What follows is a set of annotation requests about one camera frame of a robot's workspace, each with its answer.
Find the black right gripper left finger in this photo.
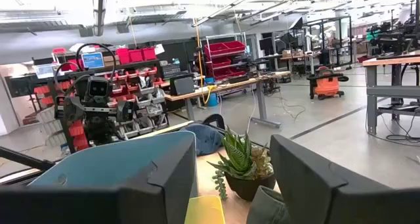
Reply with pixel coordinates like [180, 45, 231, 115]
[28, 131, 200, 224]

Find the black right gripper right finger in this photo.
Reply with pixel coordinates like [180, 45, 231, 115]
[268, 134, 394, 224]

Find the wire rack with red bins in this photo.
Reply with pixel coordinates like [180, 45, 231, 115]
[203, 32, 249, 82]

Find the blue denim cap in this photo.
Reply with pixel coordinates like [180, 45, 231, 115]
[181, 123, 224, 156]

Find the wooden workbench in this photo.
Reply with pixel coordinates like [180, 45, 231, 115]
[163, 70, 292, 129]

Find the red plastic storage bin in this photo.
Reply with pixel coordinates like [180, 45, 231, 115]
[115, 47, 131, 65]
[141, 47, 158, 61]
[128, 49, 144, 63]

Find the black robot workstation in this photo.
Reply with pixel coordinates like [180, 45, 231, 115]
[366, 0, 420, 56]

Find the green corduroy cap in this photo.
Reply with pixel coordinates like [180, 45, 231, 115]
[245, 185, 290, 224]

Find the blue bucket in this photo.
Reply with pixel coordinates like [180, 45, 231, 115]
[204, 77, 219, 108]

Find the grey steel workbench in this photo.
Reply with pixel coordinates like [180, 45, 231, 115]
[362, 55, 420, 136]

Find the yellow hanging power cord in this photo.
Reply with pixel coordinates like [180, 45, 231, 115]
[193, 18, 218, 106]

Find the blue sign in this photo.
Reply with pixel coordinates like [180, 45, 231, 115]
[81, 51, 106, 70]

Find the orange shop vacuum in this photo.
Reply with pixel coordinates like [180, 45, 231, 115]
[306, 65, 350, 101]

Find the black rack with parts bins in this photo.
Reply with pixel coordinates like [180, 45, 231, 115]
[6, 45, 171, 152]

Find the yellow translucent plastic bin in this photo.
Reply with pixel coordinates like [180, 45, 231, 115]
[184, 194, 226, 224]

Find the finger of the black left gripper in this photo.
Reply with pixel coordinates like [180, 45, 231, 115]
[116, 101, 135, 123]
[62, 95, 85, 122]

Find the black monitor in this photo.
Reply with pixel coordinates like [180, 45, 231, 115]
[169, 73, 196, 97]

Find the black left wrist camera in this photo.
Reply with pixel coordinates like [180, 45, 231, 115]
[85, 76, 113, 99]

